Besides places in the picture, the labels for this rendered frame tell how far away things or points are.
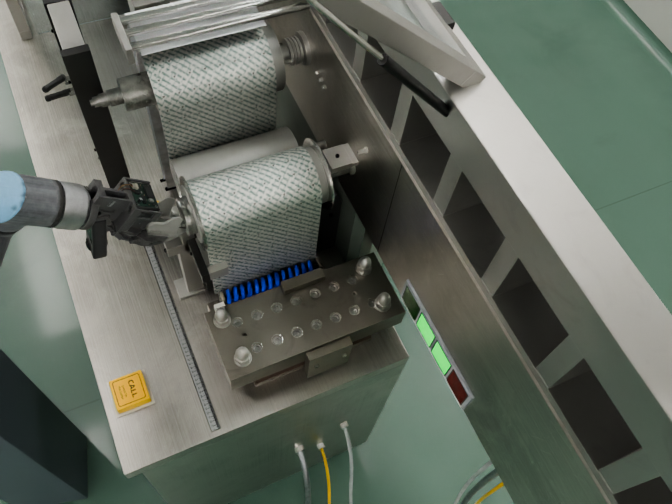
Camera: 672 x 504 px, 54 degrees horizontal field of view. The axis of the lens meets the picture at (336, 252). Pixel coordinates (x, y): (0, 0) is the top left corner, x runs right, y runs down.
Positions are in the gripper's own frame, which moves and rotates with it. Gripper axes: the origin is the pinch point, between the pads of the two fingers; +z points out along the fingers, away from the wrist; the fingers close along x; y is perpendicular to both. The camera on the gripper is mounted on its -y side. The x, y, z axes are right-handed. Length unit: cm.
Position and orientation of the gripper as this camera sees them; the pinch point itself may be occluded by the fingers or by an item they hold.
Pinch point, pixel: (175, 227)
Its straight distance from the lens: 125.7
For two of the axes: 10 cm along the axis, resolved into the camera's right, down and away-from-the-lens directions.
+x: -4.1, -8.1, 4.2
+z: 6.4, 0.7, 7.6
